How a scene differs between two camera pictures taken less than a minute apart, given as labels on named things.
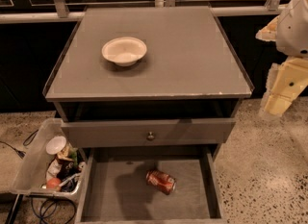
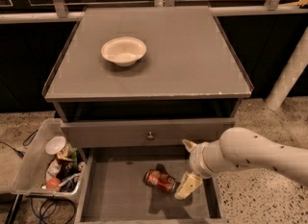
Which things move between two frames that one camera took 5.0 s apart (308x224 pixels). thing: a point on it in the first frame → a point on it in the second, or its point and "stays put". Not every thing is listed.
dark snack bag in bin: (68, 168) stays put
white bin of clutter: (51, 165) stays put
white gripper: (294, 31) → (196, 160)
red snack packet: (162, 182) stays put
